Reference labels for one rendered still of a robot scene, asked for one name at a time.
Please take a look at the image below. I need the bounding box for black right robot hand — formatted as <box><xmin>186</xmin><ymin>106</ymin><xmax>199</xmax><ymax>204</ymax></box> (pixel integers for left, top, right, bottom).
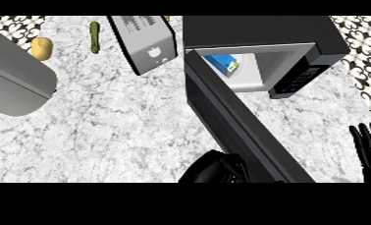
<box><xmin>347</xmin><ymin>123</ymin><xmax>371</xmax><ymax>184</ymax></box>

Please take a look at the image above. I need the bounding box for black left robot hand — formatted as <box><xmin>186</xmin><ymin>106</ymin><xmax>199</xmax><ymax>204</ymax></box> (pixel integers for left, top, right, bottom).
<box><xmin>177</xmin><ymin>149</ymin><xmax>253</xmax><ymax>184</ymax></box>

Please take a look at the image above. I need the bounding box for black microwave door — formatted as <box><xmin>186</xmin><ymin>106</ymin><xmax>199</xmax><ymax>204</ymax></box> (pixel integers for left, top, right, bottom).
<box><xmin>184</xmin><ymin>50</ymin><xmax>318</xmax><ymax>184</ymax></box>

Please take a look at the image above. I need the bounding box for blue milk carton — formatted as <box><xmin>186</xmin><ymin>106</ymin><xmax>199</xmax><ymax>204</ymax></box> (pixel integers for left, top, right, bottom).
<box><xmin>203</xmin><ymin>54</ymin><xmax>241</xmax><ymax>79</ymax></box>

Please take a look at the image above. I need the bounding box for black microwave body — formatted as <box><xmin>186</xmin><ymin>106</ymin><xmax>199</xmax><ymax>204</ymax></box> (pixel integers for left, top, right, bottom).
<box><xmin>181</xmin><ymin>15</ymin><xmax>350</xmax><ymax>100</ymax></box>

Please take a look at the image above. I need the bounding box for grey toaster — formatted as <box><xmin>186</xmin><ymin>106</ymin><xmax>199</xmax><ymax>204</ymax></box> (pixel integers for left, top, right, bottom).
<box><xmin>106</xmin><ymin>15</ymin><xmax>180</xmax><ymax>77</ymax></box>

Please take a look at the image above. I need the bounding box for green cucumber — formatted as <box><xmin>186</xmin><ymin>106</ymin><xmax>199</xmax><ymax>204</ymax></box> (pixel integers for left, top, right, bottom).
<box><xmin>88</xmin><ymin>21</ymin><xmax>103</xmax><ymax>55</ymax></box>

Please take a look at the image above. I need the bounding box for yellow potato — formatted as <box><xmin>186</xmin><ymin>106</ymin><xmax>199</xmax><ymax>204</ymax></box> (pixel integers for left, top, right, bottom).
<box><xmin>31</xmin><ymin>36</ymin><xmax>54</xmax><ymax>62</ymax></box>

